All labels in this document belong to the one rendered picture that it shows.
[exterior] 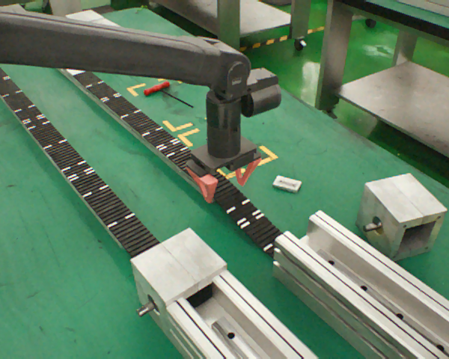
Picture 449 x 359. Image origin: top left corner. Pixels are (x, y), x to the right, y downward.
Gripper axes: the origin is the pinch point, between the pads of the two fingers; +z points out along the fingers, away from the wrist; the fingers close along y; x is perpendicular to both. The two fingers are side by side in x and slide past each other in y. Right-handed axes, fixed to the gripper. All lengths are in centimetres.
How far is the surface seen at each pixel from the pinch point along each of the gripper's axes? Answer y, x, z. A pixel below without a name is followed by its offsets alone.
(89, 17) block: 15, 89, -6
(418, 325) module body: 0.5, -39.9, -2.4
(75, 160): -17.9, 26.2, -0.1
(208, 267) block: -16.5, -17.3, -6.3
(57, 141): -18.1, 35.3, -0.2
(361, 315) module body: -5.1, -34.7, -4.3
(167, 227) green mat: -12.2, 1.2, 3.2
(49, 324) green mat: -36.5, -5.0, 3.1
